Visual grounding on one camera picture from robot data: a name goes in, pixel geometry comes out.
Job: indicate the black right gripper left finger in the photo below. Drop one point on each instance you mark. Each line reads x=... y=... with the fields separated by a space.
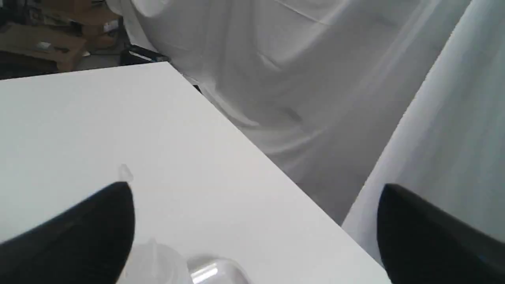
x=89 y=243

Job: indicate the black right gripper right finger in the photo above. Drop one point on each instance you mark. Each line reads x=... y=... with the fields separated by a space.
x=421 y=244

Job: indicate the translucent plastic squeeze bottle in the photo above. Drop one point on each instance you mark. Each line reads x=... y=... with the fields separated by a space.
x=169 y=236

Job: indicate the white backdrop cloth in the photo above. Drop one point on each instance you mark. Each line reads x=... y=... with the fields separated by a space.
x=345 y=96

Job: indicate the brown cardboard boxes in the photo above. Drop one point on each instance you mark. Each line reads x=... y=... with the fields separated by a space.
x=40 y=37

